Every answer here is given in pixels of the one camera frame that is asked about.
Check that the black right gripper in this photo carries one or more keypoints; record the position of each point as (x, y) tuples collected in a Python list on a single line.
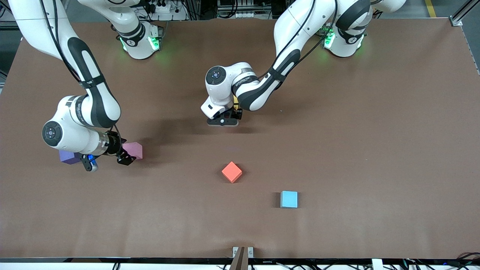
[(114, 145)]

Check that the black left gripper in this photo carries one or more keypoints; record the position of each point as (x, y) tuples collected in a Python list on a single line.
[(236, 112)]

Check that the pink foam block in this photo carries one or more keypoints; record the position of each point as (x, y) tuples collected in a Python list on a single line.
[(135, 149)]

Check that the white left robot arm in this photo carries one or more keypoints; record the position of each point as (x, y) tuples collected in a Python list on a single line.
[(255, 93)]

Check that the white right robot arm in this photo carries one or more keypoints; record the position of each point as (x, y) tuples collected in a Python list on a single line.
[(90, 108)]

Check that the purple foam block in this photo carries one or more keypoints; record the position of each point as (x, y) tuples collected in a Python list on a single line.
[(67, 157)]

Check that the orange foam block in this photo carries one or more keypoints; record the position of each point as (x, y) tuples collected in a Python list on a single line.
[(231, 172)]

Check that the white rack equipment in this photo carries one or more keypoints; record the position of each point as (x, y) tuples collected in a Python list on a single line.
[(240, 13)]

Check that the light blue foam block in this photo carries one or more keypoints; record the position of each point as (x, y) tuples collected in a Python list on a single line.
[(289, 199)]

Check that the white power strip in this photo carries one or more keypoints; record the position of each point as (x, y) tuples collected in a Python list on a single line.
[(161, 7)]

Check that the brown table cover sheet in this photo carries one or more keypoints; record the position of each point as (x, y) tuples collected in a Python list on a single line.
[(375, 150)]

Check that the brown pole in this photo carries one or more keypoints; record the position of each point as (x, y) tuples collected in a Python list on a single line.
[(238, 260)]

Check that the small metal bracket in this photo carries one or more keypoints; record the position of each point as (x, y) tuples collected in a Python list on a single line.
[(250, 252)]

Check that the aluminium frame profile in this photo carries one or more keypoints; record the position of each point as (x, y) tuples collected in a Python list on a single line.
[(455, 21)]

